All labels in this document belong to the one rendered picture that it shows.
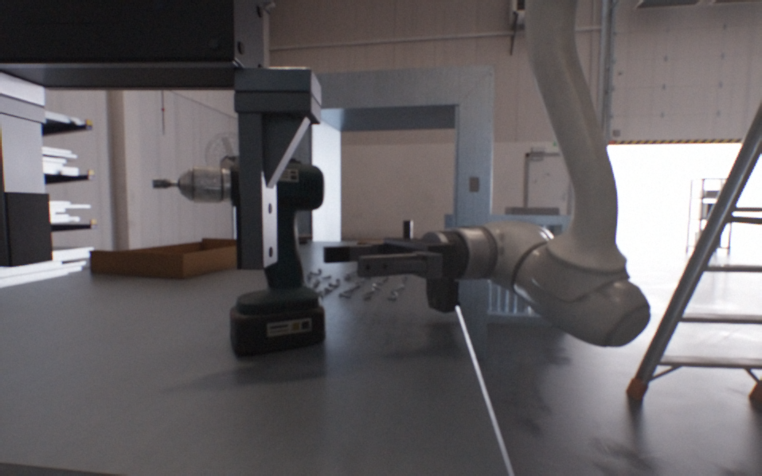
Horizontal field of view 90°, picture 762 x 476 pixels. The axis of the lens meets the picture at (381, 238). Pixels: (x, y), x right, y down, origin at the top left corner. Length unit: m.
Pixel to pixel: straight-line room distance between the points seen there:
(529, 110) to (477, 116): 8.21
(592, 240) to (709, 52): 11.37
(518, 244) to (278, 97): 0.49
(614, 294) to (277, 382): 0.41
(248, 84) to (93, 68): 0.08
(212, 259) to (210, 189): 0.65
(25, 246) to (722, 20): 12.17
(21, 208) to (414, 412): 0.31
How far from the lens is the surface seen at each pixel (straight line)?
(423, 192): 9.94
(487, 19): 10.95
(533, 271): 0.60
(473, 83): 2.22
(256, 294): 0.51
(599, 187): 0.55
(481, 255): 0.62
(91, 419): 0.42
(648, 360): 2.07
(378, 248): 0.63
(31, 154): 0.29
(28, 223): 0.29
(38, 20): 0.26
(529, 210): 2.86
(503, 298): 3.00
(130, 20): 0.24
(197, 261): 1.08
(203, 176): 0.48
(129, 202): 6.70
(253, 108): 0.21
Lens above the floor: 0.83
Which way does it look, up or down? 5 degrees down
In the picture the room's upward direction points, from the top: straight up
